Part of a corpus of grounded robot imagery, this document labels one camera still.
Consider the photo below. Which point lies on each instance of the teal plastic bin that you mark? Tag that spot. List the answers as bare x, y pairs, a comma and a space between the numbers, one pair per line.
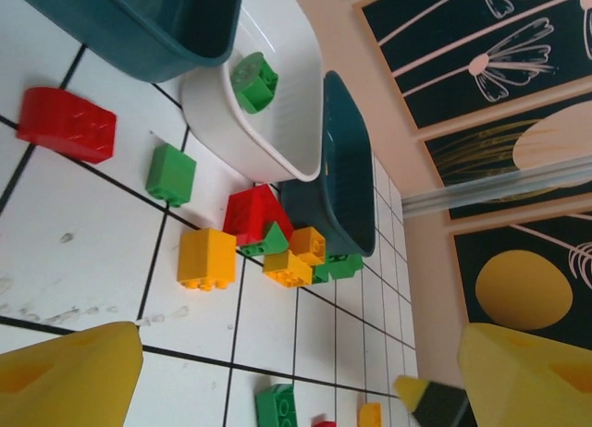
139, 29
342, 177

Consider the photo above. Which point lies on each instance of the white plastic bin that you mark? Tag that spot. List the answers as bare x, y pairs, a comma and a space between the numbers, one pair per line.
287, 122

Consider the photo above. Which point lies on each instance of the green sloped lego brick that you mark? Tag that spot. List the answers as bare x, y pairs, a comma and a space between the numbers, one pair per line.
276, 240

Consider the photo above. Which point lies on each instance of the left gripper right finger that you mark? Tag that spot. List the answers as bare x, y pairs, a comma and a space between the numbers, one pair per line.
522, 385

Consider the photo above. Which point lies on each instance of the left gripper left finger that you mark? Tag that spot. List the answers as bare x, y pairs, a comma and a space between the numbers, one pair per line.
69, 381

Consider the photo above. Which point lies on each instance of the red curved-top lego brick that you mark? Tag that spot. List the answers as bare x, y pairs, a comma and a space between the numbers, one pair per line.
65, 126

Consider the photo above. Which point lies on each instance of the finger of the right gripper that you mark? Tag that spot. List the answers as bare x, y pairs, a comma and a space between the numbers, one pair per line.
439, 406

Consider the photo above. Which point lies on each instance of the yellow lego brick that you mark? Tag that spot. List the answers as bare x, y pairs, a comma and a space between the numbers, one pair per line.
205, 256
287, 270
307, 244
370, 415

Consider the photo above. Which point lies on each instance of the aluminium frame post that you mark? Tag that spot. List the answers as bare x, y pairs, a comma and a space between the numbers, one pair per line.
499, 191

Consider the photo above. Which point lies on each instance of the long green lego brick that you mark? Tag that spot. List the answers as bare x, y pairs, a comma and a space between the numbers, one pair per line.
275, 406

